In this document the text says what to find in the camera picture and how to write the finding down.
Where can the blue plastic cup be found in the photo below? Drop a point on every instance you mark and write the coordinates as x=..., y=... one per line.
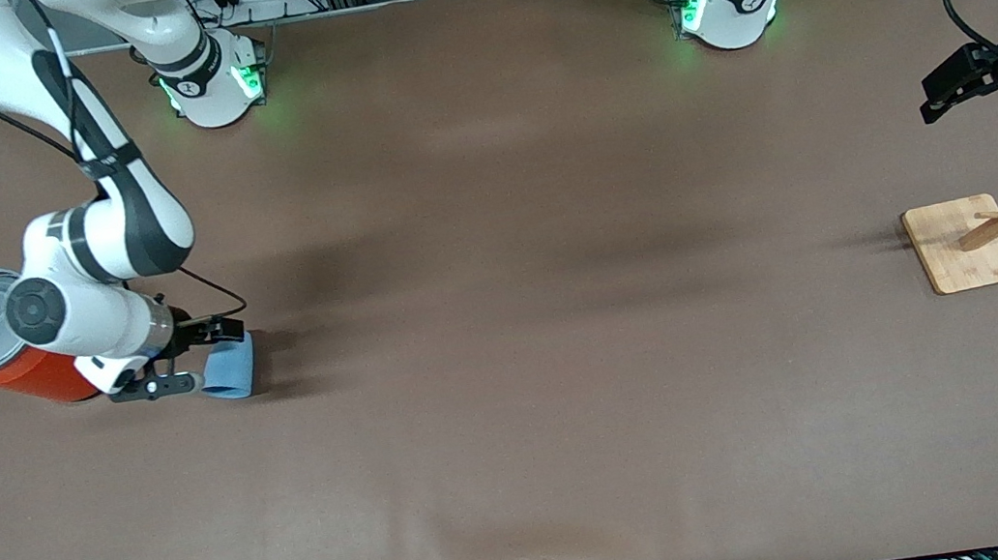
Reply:
x=231, y=371

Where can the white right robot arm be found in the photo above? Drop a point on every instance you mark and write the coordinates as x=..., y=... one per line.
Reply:
x=112, y=237

